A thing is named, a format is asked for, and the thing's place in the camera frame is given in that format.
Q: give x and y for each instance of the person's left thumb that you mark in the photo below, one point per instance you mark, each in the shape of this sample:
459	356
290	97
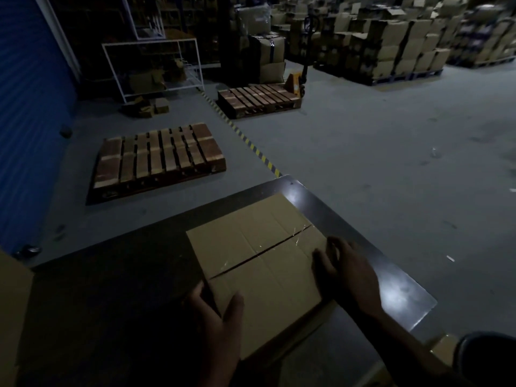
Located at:
234	312

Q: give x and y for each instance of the tall white metal frame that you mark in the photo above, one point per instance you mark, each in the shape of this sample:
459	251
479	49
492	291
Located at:
143	16

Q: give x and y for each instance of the person's right thumb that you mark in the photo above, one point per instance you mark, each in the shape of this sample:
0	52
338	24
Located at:
322	270

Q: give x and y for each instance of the person's right hand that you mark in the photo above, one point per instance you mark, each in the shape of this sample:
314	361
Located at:
350	278

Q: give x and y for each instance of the yellow black floor tape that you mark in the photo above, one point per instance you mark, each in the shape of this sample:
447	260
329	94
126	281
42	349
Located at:
242	134

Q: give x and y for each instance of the small wooden pallet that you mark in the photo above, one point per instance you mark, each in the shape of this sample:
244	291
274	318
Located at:
258	98

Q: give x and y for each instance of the palletised stack of cardboard boxes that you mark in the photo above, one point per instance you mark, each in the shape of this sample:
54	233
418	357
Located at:
387	44

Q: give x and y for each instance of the large wooden pallet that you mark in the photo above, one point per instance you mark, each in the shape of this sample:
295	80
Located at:
157	157

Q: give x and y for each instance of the person's left hand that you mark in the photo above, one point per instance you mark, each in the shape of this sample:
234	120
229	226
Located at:
211	342

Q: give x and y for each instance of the person's right forearm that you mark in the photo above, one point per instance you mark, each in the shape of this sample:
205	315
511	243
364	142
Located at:
403	350

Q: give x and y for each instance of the yellow pallet jack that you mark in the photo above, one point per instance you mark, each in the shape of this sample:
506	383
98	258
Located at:
299	64

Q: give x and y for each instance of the brown cardboard box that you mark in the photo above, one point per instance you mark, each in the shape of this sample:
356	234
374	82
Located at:
266	261

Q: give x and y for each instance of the white metal rack frame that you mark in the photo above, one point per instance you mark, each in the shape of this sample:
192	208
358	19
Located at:
153	64

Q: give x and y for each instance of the blue plastic pallet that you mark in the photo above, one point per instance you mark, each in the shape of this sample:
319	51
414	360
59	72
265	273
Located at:
399	77

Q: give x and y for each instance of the dark-wrapped stack of boxes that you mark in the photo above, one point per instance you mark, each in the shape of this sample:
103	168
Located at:
483	36

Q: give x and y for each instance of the small boxes heap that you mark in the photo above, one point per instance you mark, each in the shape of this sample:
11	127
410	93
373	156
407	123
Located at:
147	106

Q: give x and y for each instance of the flat cardboard sheet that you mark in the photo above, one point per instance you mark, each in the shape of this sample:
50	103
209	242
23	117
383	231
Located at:
12	318

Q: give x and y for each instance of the black round seat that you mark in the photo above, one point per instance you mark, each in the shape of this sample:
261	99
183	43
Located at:
487	358

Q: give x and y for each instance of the blue roller door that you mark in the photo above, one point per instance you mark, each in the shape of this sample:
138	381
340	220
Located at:
28	128

